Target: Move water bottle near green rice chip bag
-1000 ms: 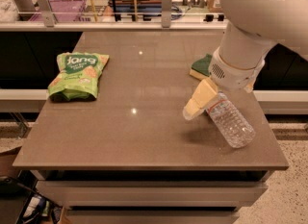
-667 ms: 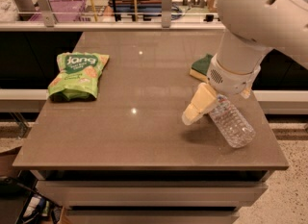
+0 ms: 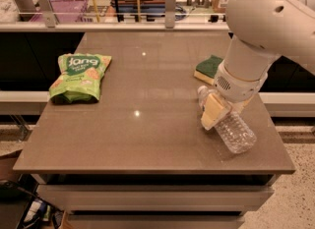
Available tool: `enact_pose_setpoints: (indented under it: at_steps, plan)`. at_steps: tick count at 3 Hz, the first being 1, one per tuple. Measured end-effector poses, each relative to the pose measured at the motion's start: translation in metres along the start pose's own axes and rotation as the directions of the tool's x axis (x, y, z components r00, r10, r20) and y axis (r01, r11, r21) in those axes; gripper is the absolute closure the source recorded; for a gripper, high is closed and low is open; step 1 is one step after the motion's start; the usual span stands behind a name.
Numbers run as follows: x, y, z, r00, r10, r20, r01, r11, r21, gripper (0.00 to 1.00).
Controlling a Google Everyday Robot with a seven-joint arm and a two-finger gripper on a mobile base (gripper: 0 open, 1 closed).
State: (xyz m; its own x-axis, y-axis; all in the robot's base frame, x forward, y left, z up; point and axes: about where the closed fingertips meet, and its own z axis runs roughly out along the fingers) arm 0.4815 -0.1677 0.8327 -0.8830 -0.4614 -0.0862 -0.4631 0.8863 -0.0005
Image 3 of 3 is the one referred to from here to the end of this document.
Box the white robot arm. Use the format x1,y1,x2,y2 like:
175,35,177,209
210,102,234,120
201,0,315,130

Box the glass railing with metal posts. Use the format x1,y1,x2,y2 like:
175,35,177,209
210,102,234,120
0,0,228,32

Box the green and yellow sponge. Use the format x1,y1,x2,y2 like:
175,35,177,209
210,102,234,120
194,55,222,85

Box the clear plastic water bottle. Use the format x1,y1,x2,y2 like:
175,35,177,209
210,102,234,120
197,86,257,154

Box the purple plastic crate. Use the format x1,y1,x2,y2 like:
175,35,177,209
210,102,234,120
29,0,90,24

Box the green rice chip bag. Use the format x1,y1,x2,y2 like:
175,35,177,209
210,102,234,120
49,53,112,104

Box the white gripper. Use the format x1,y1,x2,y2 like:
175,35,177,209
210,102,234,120
201,62,268,131

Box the grey drawer cabinet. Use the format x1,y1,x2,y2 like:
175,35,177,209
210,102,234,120
31,173,282,229

